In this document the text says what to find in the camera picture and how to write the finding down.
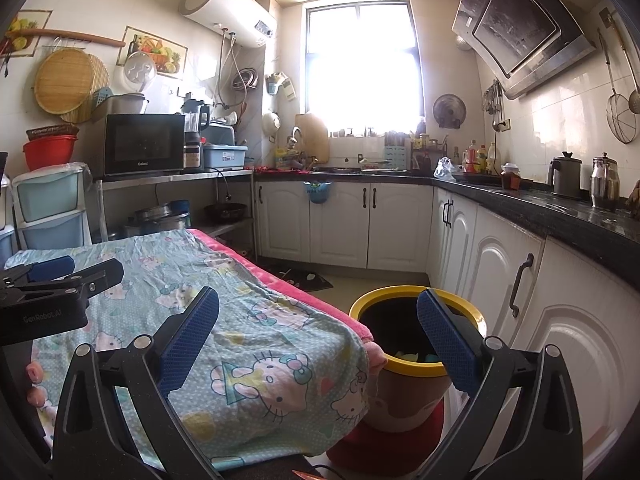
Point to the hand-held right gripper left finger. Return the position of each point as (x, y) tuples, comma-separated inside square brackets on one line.
[(190, 340)]

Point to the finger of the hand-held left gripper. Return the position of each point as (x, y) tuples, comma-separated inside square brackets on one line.
[(50, 267), (95, 275)]

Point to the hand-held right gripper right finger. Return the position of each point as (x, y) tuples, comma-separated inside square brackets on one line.
[(445, 342)]

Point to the light green sponge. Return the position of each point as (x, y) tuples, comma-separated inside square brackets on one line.
[(407, 356)]

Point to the yellow-rimmed waste bin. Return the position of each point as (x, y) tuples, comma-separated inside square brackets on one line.
[(400, 400)]

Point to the person's left hand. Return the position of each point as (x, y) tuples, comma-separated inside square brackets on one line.
[(37, 385)]

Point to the teal cartoon printed blanket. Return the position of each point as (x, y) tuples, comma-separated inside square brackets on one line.
[(225, 340)]

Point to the plastic drawer cabinet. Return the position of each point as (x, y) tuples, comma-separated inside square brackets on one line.
[(47, 195)]

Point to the steel pot stack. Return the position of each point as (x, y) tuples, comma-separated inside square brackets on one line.
[(160, 220)]

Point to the steel shelf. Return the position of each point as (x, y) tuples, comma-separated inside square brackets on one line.
[(150, 177)]

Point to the red plastic basin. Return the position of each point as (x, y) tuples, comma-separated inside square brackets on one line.
[(50, 152)]

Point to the dark floor mat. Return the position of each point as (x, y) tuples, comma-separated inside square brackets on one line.
[(300, 277)]

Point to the black wok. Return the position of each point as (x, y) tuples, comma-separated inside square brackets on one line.
[(225, 212)]

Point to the red stool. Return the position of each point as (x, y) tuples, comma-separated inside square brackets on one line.
[(360, 445)]

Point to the dark woven basket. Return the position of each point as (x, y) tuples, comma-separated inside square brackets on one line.
[(52, 131)]

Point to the black microwave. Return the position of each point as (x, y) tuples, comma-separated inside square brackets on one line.
[(145, 145)]

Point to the white kitchen cabinet unit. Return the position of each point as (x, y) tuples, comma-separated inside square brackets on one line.
[(340, 225)]

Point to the clear plastic bag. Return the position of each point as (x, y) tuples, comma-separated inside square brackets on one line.
[(444, 169)]

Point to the silver rice cooker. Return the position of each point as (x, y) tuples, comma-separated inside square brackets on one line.
[(130, 104)]

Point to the blue plastic dish bin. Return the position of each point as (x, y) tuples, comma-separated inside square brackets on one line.
[(225, 157)]

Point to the red jar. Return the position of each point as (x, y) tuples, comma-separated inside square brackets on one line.
[(510, 177)]

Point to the yellow oil bottle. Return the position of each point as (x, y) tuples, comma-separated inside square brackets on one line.
[(483, 160)]

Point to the red sauce bottle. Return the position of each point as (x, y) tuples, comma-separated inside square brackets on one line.
[(471, 157)]

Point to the round bamboo tray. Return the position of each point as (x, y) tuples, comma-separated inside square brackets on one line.
[(65, 80), (100, 75)]

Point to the blue hanging basket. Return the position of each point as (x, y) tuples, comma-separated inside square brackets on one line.
[(316, 195)]

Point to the teal knife organiser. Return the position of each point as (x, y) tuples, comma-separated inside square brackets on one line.
[(395, 152)]

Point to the grey kettle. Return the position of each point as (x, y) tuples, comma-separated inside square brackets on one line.
[(567, 177)]

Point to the white plastic lid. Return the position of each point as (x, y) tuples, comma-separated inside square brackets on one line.
[(139, 72)]

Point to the steel teapot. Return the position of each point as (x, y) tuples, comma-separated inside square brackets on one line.
[(605, 185)]

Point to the white hanging bowl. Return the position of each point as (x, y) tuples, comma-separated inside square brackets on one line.
[(271, 125)]

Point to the wooden pole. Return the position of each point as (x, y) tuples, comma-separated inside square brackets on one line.
[(75, 36)]

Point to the wooden cutting board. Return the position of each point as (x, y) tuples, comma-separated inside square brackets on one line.
[(315, 135)]

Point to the hanging kitchen utensils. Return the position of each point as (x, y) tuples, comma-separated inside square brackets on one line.
[(495, 100)]

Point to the window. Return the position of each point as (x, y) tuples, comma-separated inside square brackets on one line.
[(360, 70)]

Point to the white water heater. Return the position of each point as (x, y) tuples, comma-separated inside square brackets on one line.
[(225, 5)]

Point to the black range hood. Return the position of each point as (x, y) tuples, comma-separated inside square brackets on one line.
[(520, 25)]

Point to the small wall fan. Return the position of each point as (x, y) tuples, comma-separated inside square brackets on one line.
[(449, 110)]

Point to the fruit wall picture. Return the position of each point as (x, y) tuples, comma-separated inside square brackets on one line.
[(25, 27), (170, 45)]

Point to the wall-mounted utensil caddy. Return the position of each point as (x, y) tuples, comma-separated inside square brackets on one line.
[(280, 85)]

